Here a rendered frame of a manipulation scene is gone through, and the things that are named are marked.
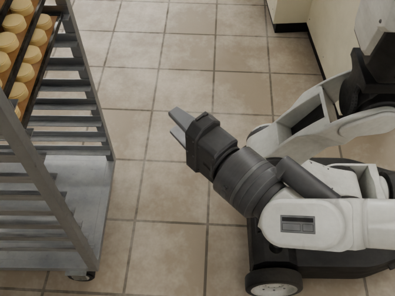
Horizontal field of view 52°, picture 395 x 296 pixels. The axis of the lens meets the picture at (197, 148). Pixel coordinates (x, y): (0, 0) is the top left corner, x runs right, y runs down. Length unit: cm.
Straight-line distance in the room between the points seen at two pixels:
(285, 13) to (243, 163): 186
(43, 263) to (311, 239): 116
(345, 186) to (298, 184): 87
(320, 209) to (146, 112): 158
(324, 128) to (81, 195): 98
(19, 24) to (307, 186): 71
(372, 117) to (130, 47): 163
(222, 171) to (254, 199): 6
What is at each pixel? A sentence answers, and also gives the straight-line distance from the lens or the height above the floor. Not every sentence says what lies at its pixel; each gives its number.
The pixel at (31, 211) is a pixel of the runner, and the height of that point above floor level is 52.
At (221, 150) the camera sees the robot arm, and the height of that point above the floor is 104.
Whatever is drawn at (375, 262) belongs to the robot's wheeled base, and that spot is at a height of 17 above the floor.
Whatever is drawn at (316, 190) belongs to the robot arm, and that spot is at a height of 105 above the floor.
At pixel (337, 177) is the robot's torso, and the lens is 145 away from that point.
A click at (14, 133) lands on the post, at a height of 92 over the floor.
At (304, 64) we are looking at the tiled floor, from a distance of 234.
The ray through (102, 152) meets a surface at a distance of 163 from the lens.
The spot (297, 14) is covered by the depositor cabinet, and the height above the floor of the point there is 14.
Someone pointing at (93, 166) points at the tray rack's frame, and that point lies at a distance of 170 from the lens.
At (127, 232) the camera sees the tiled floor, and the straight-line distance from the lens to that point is 170.
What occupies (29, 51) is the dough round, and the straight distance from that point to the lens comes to 107.
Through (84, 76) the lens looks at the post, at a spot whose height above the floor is 63.
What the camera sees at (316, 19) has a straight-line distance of 230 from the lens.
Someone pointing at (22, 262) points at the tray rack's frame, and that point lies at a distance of 159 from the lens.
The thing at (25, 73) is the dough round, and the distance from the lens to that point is 102.
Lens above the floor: 153
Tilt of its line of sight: 54 degrees down
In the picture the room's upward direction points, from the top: straight up
